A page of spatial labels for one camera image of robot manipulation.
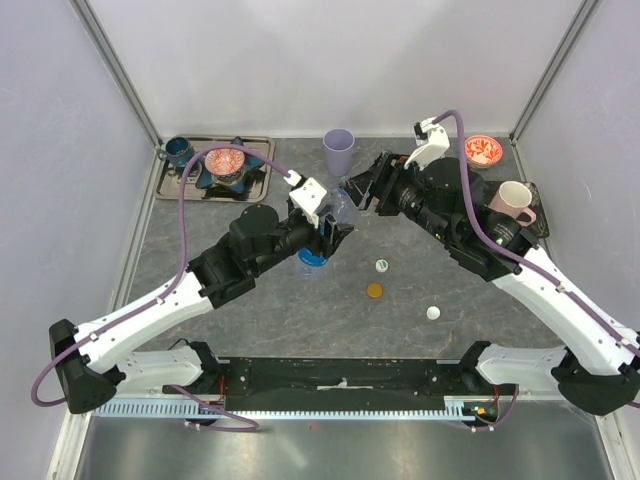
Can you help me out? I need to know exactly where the dark floral square plate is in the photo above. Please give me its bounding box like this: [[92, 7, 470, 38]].
[[524, 182, 550, 239]]

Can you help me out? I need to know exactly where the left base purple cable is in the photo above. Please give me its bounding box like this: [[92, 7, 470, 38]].
[[169, 383, 261, 433]]

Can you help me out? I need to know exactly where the blue water bottle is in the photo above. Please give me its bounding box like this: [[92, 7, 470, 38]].
[[297, 187, 355, 280]]

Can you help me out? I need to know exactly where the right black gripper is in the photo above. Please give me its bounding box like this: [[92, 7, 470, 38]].
[[340, 148, 455, 244]]

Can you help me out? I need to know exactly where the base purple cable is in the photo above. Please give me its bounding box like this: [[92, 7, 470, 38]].
[[449, 384, 523, 433], [169, 383, 261, 433]]

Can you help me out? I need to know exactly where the pink white mug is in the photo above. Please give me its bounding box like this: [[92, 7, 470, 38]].
[[488, 181, 537, 227]]

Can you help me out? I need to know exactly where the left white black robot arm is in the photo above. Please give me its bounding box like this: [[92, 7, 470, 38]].
[[49, 205, 354, 414]]

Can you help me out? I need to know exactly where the lavender plastic cup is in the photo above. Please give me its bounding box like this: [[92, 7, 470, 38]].
[[323, 128, 355, 177]]

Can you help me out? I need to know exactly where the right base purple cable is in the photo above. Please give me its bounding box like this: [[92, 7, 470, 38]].
[[449, 384, 523, 433]]

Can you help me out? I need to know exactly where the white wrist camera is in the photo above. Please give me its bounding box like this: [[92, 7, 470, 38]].
[[289, 178, 330, 228], [404, 117, 450, 171]]

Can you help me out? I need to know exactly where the white green bottle cap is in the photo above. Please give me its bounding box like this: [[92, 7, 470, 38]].
[[375, 259, 389, 273]]

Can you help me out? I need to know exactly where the red patterned bowl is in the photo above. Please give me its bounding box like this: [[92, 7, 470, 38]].
[[204, 148, 246, 180]]

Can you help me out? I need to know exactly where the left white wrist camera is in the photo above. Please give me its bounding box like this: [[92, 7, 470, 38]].
[[289, 178, 330, 228]]

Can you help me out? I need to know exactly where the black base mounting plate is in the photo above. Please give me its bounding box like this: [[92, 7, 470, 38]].
[[186, 357, 515, 411]]

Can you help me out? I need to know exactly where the orange bottle cap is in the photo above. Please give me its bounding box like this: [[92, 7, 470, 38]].
[[366, 283, 384, 299]]

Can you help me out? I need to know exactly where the white blue bottle cap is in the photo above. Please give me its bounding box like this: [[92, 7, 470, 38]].
[[426, 306, 441, 320]]

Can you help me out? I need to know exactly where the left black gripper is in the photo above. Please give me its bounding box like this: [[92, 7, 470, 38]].
[[253, 204, 354, 276]]

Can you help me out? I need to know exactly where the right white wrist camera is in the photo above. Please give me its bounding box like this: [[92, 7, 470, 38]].
[[404, 117, 450, 171]]

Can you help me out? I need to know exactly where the dark blue teacup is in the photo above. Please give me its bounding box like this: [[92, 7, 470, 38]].
[[159, 136, 195, 169]]

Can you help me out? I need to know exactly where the slotted cable duct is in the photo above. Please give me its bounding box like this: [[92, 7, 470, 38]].
[[92, 398, 475, 421]]

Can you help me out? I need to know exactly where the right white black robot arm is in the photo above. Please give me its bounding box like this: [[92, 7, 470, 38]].
[[343, 152, 639, 416]]

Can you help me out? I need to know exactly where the red white floral bowl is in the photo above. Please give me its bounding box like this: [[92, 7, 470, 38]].
[[465, 135, 503, 169]]

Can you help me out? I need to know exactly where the metal tray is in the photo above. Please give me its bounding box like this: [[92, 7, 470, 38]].
[[154, 135, 275, 203]]

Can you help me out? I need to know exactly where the blue star-shaped dish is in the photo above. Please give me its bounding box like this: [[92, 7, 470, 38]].
[[195, 151, 264, 196]]

